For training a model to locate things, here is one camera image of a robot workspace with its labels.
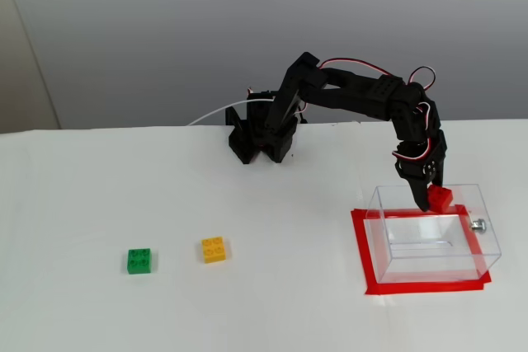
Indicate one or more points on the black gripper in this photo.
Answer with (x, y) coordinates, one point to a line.
(417, 171)

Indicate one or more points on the red lego brick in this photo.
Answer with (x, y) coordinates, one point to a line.
(440, 199)

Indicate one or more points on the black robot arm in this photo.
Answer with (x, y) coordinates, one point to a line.
(350, 92)

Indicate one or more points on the transparent plastic box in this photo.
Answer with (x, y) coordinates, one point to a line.
(437, 245)

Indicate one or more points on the metal box lock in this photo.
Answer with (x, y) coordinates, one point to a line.
(478, 225)

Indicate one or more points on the yellow lego brick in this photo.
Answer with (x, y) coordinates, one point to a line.
(215, 250)

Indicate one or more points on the green lego brick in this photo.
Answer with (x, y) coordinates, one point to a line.
(141, 262)

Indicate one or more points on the black table clamp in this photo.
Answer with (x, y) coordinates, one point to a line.
(234, 121)

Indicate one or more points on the red tape frame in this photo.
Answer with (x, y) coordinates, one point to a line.
(425, 287)

